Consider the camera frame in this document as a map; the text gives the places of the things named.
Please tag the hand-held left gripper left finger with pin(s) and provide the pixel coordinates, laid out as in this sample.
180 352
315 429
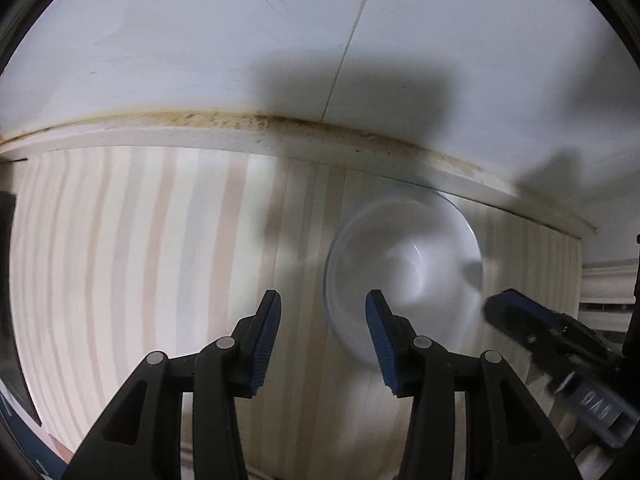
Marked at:
265 340

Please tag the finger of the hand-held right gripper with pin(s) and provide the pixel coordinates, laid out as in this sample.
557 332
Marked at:
515 307

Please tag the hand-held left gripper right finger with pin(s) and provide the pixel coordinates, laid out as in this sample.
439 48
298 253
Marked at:
382 345

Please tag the dark rimmed white bowl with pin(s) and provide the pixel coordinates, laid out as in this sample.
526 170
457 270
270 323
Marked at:
415 260

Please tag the striped cat print tablecloth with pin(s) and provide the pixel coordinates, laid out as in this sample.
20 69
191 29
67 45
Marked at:
125 235

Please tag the black glass gas stove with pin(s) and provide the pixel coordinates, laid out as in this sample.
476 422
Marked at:
22 390

